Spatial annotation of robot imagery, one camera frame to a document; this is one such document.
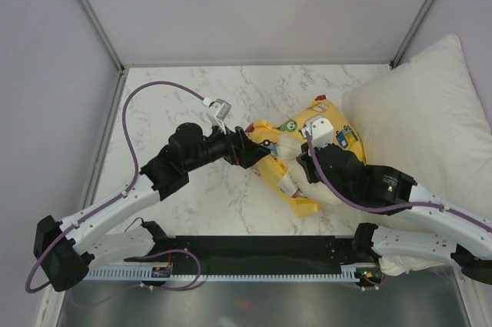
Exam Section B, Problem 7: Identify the white slotted cable duct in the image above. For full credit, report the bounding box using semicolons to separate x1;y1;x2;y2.
85;263;376;282

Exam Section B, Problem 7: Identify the large white pillow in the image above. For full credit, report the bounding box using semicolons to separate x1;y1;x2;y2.
341;33;492;278

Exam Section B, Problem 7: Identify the right aluminium frame post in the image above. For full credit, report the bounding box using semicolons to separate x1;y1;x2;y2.
389;0;438;69

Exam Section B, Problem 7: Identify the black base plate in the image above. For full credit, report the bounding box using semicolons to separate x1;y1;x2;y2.
127;235;379;274

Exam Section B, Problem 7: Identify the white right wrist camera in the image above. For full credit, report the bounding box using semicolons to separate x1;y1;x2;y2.
301;115;334;148

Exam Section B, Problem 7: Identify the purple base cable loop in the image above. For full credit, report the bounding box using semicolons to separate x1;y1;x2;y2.
140;249;204;290

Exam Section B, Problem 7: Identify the aluminium frame post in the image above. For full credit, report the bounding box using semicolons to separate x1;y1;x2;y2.
389;0;438;69
76;0;125;74

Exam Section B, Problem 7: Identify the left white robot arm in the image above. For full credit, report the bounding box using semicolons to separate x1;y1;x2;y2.
33;123;270;292

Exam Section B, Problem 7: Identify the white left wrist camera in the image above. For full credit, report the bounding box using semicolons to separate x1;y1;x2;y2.
202;97;231;134

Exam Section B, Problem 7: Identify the left aluminium frame post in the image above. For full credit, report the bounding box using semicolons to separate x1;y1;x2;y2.
76;0;125;74

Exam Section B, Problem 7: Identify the yellow cartoon-print pillowcase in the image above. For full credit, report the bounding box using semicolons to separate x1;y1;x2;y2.
245;95;366;217

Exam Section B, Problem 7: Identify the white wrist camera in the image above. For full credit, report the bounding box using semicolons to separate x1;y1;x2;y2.
301;115;334;148
202;97;231;134

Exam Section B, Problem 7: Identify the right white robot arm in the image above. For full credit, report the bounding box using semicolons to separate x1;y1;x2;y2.
297;142;491;285

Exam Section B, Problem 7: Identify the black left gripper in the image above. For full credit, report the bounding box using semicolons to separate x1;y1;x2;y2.
185;118;270;172

